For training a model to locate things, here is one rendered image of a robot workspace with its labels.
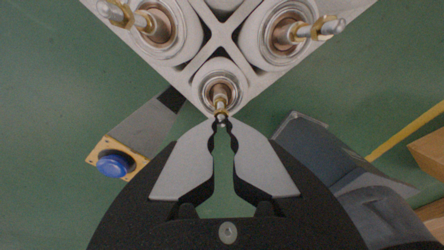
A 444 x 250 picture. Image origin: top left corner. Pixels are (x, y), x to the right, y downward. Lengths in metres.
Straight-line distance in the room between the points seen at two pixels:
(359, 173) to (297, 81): 0.32
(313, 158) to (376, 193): 0.13
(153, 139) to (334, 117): 0.66
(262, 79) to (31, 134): 0.93
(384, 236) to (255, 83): 0.36
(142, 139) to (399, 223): 0.47
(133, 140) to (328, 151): 0.45
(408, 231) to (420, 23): 0.56
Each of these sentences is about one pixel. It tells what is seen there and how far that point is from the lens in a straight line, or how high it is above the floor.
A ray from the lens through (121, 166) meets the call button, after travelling 0.23.
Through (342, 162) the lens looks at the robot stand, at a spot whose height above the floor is 0.25.
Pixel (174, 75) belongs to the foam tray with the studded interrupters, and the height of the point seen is 0.18.
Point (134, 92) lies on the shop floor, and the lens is 0.56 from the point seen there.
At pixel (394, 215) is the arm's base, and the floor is 0.35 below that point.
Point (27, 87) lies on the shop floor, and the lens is 0.81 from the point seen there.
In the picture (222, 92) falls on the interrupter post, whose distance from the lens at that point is 0.19.
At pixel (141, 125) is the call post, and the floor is 0.26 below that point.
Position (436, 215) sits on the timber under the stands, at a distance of 1.83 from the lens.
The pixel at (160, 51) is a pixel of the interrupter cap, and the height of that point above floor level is 0.25.
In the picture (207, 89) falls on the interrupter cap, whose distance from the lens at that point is 0.21.
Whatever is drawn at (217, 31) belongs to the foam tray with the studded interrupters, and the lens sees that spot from 0.28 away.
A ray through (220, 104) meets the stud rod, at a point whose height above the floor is 0.30.
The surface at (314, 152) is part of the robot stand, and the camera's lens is 0.46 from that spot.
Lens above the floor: 0.46
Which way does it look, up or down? 59 degrees down
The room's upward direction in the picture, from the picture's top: 177 degrees clockwise
